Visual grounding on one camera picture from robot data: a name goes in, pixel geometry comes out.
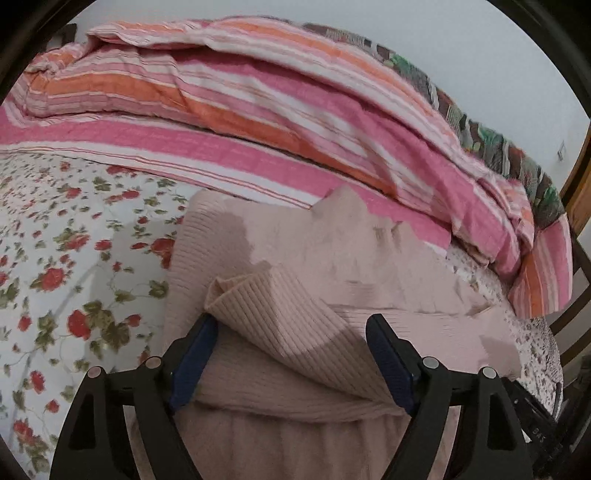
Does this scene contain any pink ribbed knit sweater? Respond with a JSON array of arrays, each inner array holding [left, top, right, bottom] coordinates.
[[129, 187, 522, 480]]

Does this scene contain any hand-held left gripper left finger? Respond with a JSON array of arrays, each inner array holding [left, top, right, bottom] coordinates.
[[48, 314, 220, 480]]

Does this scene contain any pink orange striped quilt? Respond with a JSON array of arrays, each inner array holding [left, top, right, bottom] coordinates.
[[0, 16, 573, 319]]

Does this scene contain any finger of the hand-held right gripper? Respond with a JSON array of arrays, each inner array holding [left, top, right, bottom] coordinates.
[[504, 377, 552, 418]]

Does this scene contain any red rose floral bed sheet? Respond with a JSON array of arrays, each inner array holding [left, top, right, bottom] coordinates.
[[0, 152, 566, 480]]

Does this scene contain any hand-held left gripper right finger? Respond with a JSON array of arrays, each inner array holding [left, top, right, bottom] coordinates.
[[365, 314, 529, 480]]

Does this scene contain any green brown patchwork blanket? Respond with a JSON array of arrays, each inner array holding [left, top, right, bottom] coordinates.
[[305, 23, 566, 227]]

